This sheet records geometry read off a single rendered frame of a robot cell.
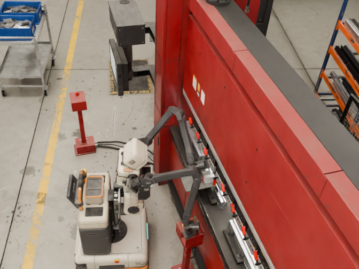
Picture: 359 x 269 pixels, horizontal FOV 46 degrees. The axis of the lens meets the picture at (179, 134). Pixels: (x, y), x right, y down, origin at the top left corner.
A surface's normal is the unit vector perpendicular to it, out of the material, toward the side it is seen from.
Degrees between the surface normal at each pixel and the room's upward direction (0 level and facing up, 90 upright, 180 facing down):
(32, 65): 1
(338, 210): 90
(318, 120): 0
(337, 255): 90
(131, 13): 0
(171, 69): 90
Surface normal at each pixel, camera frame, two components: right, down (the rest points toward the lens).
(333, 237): -0.96, 0.16
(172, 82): 0.29, 0.65
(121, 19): 0.04, -0.73
